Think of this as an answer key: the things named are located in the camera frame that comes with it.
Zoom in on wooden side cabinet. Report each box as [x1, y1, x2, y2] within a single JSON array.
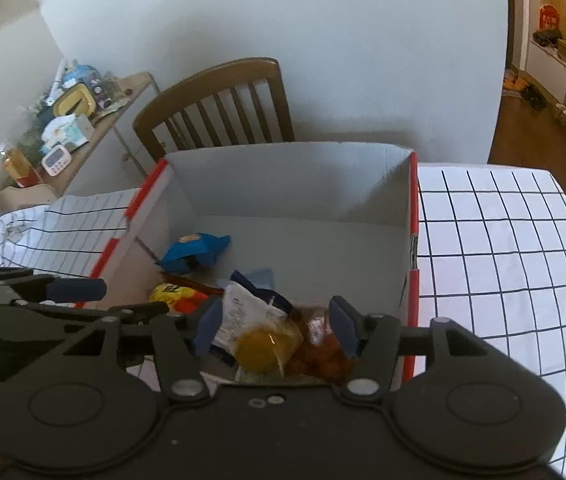
[[0, 72, 162, 206]]

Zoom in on white low shoe bench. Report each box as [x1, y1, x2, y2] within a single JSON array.
[[525, 35, 566, 106]]

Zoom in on black shoes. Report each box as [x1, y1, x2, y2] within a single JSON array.
[[520, 85, 546, 110]]

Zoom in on orange drink bottle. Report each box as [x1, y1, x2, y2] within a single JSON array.
[[0, 145, 42, 189]]

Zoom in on white checkered tablecloth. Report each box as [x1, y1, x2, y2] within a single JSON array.
[[0, 162, 566, 480]]

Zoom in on orange-brown chip bag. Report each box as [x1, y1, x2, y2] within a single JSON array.
[[283, 305, 354, 381]]

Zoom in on red yellow snack packet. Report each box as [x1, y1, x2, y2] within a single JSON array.
[[149, 271, 225, 316]]

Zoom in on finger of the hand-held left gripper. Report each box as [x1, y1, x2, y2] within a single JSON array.
[[10, 298, 209, 338], [0, 266, 109, 307]]

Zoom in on white green tissue pack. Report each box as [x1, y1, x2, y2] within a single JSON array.
[[40, 114, 95, 151]]

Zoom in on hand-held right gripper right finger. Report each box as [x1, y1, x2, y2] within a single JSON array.
[[328, 296, 524, 404]]

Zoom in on white kitchen timer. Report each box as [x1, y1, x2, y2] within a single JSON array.
[[40, 144, 73, 177]]

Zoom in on wooden slat-back chair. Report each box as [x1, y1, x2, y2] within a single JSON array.
[[133, 57, 297, 164]]

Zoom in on blue cookie packet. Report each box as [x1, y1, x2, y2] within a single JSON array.
[[158, 232, 232, 276]]

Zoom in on red cardboard box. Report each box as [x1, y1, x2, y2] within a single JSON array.
[[76, 142, 422, 396]]

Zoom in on dark green white-label packet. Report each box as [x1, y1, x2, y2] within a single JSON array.
[[210, 270, 294, 361]]

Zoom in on red ornament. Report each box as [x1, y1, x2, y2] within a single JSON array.
[[538, 4, 562, 31]]

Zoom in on yellow storage box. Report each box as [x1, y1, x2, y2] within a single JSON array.
[[53, 85, 98, 122]]

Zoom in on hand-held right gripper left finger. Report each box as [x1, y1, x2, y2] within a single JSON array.
[[38, 301, 225, 404]]

